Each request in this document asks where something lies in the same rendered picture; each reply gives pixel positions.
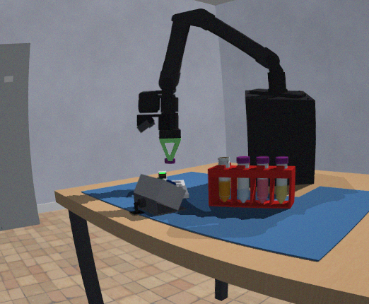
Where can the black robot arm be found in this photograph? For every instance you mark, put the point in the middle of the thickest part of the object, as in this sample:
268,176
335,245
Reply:
170,74

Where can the blue bench mat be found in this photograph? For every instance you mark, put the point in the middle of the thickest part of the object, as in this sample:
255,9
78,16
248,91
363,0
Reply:
311,228

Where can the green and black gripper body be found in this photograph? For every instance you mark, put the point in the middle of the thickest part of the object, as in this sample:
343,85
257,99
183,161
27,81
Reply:
174,128

